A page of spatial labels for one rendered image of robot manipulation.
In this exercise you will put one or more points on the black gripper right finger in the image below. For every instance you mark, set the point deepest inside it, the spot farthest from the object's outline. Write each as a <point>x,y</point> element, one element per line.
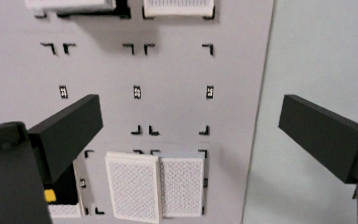
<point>330,138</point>

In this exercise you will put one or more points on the black plate lid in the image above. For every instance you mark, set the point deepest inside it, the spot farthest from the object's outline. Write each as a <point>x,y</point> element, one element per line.
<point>63,192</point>

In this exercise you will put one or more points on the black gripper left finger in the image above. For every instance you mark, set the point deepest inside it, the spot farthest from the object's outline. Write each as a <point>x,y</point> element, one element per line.
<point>39,155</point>

